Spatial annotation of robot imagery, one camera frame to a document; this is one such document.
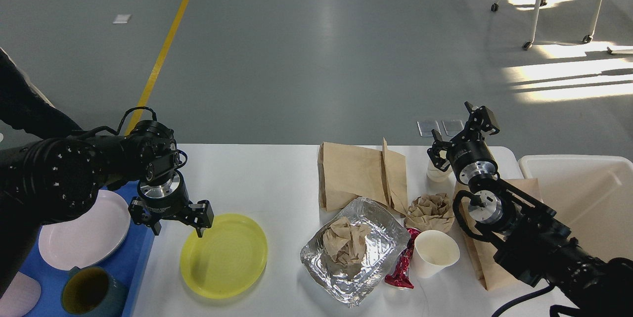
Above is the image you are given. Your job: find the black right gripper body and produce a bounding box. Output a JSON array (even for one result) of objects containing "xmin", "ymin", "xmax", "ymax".
[{"xmin": 446, "ymin": 140, "xmax": 498, "ymax": 185}]

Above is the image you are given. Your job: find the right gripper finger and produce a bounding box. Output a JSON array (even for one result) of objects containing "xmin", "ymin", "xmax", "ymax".
[
  {"xmin": 460, "ymin": 101, "xmax": 500, "ymax": 142},
  {"xmin": 427, "ymin": 129, "xmax": 453, "ymax": 173}
]

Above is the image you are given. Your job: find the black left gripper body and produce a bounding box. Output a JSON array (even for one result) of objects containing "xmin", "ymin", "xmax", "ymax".
[{"xmin": 136, "ymin": 171, "xmax": 192, "ymax": 222}]

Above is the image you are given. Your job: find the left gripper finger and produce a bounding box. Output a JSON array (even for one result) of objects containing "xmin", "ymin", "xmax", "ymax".
[
  {"xmin": 181, "ymin": 200, "xmax": 215, "ymax": 238},
  {"xmin": 128, "ymin": 197, "xmax": 161, "ymax": 236}
]

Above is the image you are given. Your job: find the yellow plastic plate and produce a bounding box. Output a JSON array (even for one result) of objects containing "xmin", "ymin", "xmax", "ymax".
[{"xmin": 180, "ymin": 214, "xmax": 268, "ymax": 300}]

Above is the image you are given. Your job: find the teal mug yellow inside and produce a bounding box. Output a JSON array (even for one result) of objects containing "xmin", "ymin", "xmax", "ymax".
[{"xmin": 60, "ymin": 267, "xmax": 129, "ymax": 317}]

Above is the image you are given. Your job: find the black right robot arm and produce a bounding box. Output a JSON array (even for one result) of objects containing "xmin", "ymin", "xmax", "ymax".
[{"xmin": 427, "ymin": 101, "xmax": 633, "ymax": 317}]

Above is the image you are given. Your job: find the brown paper bag under arm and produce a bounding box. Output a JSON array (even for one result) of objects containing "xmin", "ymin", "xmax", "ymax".
[{"xmin": 460, "ymin": 178, "xmax": 543, "ymax": 291}]

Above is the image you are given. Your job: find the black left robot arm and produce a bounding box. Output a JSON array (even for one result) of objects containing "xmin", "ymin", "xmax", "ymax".
[{"xmin": 1, "ymin": 113, "xmax": 214, "ymax": 293}]

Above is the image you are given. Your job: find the small white cup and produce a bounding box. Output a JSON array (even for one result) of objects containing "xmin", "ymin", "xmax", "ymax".
[{"xmin": 426, "ymin": 161, "xmax": 453, "ymax": 182}]

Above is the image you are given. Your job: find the pink plate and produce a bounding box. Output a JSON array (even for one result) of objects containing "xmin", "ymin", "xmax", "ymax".
[{"xmin": 38, "ymin": 189, "xmax": 130, "ymax": 271}]

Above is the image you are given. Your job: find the blue plastic tray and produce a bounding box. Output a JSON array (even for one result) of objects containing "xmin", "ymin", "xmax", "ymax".
[{"xmin": 20, "ymin": 181, "xmax": 156, "ymax": 317}]

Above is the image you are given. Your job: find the crumpled brown paper ball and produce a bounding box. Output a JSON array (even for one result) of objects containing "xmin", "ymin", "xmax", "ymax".
[{"xmin": 404, "ymin": 193, "xmax": 455, "ymax": 233}]

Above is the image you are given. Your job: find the white paper cup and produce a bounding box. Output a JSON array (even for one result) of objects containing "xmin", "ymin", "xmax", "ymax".
[{"xmin": 412, "ymin": 230, "xmax": 460, "ymax": 278}]

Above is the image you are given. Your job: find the flat brown paper bag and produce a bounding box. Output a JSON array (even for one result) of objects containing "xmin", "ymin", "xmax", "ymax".
[{"xmin": 317, "ymin": 141, "xmax": 409, "ymax": 214}]

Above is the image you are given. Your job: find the red snack wrapper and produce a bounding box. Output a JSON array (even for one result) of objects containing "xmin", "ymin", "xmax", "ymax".
[{"xmin": 384, "ymin": 227, "xmax": 421, "ymax": 290}]

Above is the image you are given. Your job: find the crumpled brown paper in tray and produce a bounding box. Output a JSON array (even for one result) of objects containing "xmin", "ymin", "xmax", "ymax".
[{"xmin": 322, "ymin": 216, "xmax": 371, "ymax": 267}]

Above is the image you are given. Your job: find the white plastic bin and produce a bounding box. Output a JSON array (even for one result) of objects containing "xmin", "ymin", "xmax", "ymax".
[{"xmin": 518, "ymin": 155, "xmax": 633, "ymax": 261}]

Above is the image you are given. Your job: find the pink cup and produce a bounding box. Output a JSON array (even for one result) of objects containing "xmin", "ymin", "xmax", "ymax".
[{"xmin": 0, "ymin": 272, "xmax": 42, "ymax": 317}]

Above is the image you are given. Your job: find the aluminium foil tray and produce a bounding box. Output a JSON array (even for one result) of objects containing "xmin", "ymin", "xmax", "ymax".
[{"xmin": 299, "ymin": 197, "xmax": 410, "ymax": 307}]

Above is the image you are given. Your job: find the seated person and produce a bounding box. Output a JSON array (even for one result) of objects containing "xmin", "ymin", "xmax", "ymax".
[{"xmin": 0, "ymin": 49, "xmax": 82, "ymax": 139}]

